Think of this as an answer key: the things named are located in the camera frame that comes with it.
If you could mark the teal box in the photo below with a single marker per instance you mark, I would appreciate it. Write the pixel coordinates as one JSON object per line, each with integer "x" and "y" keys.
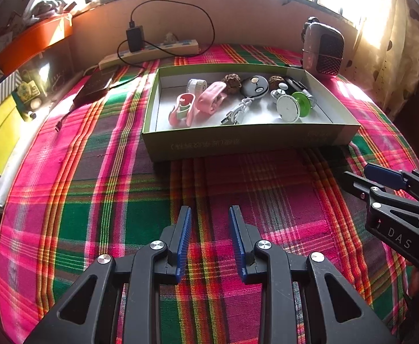
{"x": 18, "y": 102}

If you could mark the pink tape dispenser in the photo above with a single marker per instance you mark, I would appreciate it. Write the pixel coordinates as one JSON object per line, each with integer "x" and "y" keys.
{"x": 191, "y": 105}

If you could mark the green and white spool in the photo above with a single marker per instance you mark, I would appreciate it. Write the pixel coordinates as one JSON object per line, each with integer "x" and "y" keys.
{"x": 288, "y": 107}

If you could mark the small white round cap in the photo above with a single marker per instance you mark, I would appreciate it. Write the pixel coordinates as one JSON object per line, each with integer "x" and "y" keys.
{"x": 196, "y": 86}

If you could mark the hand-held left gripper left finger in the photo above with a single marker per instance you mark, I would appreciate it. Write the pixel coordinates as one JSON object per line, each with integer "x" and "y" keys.
{"x": 184, "y": 243}

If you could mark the green yellow sticker card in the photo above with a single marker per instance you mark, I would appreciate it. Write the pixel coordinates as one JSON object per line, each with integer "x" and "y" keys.
{"x": 28, "y": 91}

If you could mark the pink clip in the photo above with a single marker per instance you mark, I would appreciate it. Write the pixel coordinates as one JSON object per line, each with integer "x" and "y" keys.
{"x": 213, "y": 95}

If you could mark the grey portable heater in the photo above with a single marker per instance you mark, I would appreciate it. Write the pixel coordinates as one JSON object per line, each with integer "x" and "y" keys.
{"x": 320, "y": 50}

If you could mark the small white round holder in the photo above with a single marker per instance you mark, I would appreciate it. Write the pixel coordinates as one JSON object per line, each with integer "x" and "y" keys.
{"x": 274, "y": 95}

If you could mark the green cardboard box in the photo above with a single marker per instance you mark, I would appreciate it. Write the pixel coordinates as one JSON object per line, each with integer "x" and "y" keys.
{"x": 209, "y": 143}

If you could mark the black clear lighter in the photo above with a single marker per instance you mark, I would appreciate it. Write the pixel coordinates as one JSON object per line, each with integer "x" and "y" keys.
{"x": 297, "y": 85}

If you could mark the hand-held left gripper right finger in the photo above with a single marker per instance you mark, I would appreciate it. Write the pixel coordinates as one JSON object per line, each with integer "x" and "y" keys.
{"x": 238, "y": 243}

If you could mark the dark glass case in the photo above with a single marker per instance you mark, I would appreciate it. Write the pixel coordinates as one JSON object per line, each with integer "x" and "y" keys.
{"x": 57, "y": 71}

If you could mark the cream dotted curtain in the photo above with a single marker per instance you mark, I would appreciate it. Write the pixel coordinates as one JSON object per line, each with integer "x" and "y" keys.
{"x": 392, "y": 43}

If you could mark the black round disc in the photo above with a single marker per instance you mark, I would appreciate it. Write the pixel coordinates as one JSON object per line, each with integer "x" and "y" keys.
{"x": 254, "y": 86}

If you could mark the black smartphone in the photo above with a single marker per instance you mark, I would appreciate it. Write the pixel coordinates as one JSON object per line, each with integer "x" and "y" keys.
{"x": 96, "y": 86}

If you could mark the small white ball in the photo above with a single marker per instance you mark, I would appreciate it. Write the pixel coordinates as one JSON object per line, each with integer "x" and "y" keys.
{"x": 283, "y": 86}

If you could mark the beige plug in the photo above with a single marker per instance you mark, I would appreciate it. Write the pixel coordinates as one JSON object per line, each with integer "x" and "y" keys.
{"x": 170, "y": 38}

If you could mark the brown walnut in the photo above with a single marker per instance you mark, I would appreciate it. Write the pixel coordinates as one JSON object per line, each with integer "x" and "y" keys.
{"x": 276, "y": 81}
{"x": 231, "y": 83}

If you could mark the pink green plaid cloth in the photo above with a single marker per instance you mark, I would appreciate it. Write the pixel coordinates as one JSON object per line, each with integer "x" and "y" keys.
{"x": 123, "y": 204}

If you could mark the beige power strip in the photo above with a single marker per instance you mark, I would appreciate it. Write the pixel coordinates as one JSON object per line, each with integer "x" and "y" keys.
{"x": 180, "y": 46}

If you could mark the silver metal carabiner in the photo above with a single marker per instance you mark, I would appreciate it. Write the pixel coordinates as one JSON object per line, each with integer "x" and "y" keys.
{"x": 238, "y": 109}

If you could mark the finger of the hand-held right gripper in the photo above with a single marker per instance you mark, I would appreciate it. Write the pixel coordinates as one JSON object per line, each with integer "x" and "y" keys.
{"x": 383, "y": 173}
{"x": 356, "y": 182}

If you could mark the black charger adapter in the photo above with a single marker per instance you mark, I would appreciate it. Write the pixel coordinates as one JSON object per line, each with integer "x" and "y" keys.
{"x": 134, "y": 39}

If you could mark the orange tray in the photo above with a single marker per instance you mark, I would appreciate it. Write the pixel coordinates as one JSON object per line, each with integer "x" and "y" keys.
{"x": 30, "y": 43}

